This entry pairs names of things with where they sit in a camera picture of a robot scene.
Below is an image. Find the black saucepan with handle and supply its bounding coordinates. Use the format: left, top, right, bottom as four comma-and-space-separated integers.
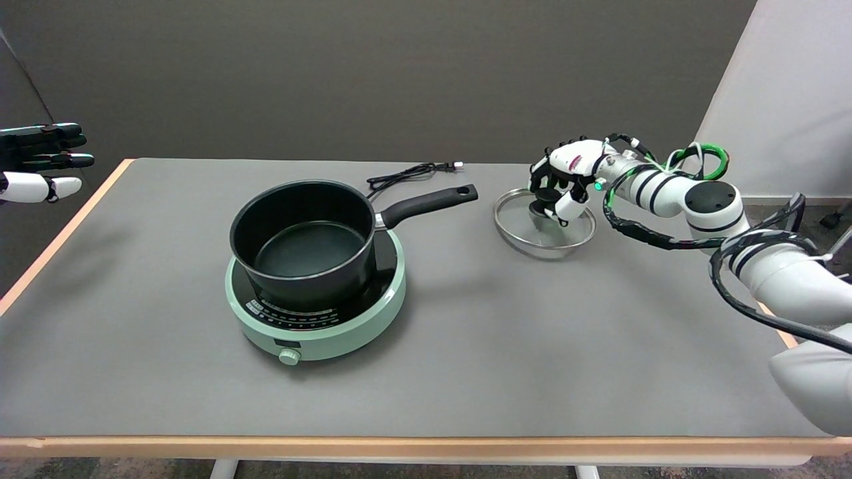
230, 180, 479, 312

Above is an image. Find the green induction cooker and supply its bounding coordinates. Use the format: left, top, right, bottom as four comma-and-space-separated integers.
225, 228, 407, 367

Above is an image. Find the glass pot lid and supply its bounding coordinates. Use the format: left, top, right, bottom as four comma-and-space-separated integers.
493, 187, 597, 259

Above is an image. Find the green robot cable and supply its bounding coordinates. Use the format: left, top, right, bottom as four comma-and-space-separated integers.
666, 143, 730, 182

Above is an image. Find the black robot cable loom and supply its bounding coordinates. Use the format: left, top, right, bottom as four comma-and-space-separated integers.
602, 133, 852, 355

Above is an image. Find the chair leg with caster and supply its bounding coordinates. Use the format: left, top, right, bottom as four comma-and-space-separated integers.
820, 202, 852, 260

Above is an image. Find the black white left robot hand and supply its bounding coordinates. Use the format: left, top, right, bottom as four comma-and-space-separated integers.
0, 122, 96, 205

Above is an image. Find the black power cord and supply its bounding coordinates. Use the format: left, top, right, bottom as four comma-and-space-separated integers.
366, 160, 464, 199

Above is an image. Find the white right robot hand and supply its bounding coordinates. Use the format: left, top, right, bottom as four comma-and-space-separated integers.
529, 137, 622, 228

